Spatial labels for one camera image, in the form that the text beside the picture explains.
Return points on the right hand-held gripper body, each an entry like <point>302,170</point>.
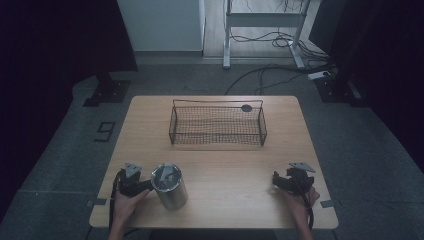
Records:
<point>298,180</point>

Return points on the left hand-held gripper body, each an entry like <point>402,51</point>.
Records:
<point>128,181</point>

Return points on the stainless steel cup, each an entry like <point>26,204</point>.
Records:
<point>171,195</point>

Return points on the person's right hand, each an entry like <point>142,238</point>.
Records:
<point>300,203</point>

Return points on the person's left hand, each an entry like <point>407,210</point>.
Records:
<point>126,206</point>

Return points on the grey tape strip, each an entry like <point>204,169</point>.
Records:
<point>328,203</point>
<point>97,202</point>

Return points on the black round table grommet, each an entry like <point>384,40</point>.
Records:
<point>246,107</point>

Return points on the black stand base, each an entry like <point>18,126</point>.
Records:
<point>340,90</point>
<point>108,91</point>

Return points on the white power strip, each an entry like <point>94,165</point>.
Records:
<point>319,75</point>

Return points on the dark curtain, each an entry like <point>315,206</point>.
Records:
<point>383,66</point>
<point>50,66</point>

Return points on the white cabinet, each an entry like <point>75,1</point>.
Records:
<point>163,25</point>

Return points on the white metal desk frame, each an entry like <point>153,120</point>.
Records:
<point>263,19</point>

